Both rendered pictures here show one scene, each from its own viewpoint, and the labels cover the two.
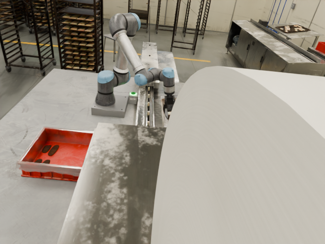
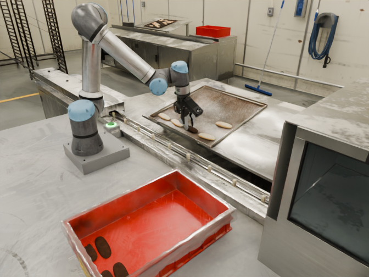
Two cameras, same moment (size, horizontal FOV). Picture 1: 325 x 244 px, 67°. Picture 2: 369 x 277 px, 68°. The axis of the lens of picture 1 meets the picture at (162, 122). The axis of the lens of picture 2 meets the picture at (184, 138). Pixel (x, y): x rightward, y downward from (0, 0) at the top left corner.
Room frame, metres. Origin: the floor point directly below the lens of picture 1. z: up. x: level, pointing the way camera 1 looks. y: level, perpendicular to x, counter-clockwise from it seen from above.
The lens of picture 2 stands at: (0.42, 0.77, 1.57)
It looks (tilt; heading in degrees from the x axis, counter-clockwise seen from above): 29 degrees down; 324
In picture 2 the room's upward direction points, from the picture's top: straight up
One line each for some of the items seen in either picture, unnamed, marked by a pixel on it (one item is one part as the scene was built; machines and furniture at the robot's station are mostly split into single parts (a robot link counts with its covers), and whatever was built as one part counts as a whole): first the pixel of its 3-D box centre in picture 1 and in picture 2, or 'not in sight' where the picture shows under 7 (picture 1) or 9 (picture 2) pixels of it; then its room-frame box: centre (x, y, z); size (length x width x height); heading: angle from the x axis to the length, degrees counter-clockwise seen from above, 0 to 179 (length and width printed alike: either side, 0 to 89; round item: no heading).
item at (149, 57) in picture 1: (149, 61); (71, 87); (2.63, 0.24, 0.89); 1.25 x 0.18 x 0.09; 7
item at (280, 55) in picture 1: (276, 53); (160, 50); (5.15, -2.13, 0.51); 3.00 x 1.26 x 1.03; 7
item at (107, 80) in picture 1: (106, 81); (83, 116); (1.64, 0.45, 1.05); 0.13 x 0.12 x 0.14; 145
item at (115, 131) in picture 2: (133, 99); (112, 133); (1.79, 0.27, 0.84); 0.08 x 0.08 x 0.11; 7
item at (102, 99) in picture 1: (105, 95); (86, 139); (1.64, 0.46, 0.93); 0.15 x 0.15 x 0.10
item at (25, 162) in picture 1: (75, 153); (151, 225); (1.02, 0.46, 0.87); 0.49 x 0.34 x 0.10; 93
